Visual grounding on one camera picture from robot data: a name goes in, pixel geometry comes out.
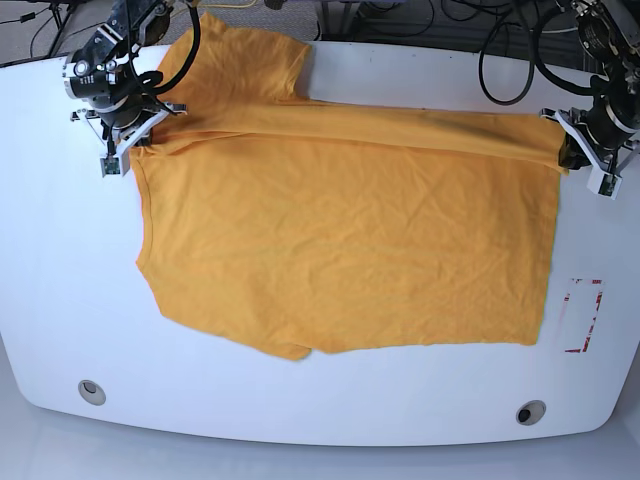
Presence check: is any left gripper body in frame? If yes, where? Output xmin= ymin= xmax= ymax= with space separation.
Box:
xmin=539 ymin=93 xmax=639 ymax=178

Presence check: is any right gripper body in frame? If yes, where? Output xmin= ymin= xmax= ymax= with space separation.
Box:
xmin=62 ymin=52 xmax=190 ymax=179

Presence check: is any orange yellow t-shirt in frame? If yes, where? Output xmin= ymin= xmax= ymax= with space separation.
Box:
xmin=130 ymin=15 xmax=564 ymax=360

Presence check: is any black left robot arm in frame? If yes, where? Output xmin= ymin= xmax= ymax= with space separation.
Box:
xmin=531 ymin=1 xmax=639 ymax=200

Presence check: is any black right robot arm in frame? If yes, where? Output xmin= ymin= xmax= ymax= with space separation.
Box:
xmin=62 ymin=1 xmax=201 ymax=177

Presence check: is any black tripod stand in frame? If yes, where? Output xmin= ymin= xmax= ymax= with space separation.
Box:
xmin=29 ymin=0 xmax=83 ymax=59

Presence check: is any left table grommet hole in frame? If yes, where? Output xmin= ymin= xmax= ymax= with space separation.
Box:
xmin=78 ymin=380 xmax=106 ymax=406

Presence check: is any table grommet hole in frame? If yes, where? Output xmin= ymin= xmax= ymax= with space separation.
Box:
xmin=516 ymin=400 xmax=546 ymax=426
xmin=78 ymin=380 xmax=106 ymax=406

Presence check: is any right table grommet hole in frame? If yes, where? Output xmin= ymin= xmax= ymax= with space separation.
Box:
xmin=516 ymin=400 xmax=546 ymax=426

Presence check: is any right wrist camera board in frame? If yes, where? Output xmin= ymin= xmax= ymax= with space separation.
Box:
xmin=100 ymin=155 xmax=130 ymax=177

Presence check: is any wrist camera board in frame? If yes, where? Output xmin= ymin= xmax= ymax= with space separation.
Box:
xmin=587 ymin=168 xmax=622 ymax=200
xmin=100 ymin=155 xmax=130 ymax=177

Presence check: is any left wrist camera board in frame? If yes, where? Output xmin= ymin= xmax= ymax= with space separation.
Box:
xmin=587 ymin=168 xmax=622 ymax=200

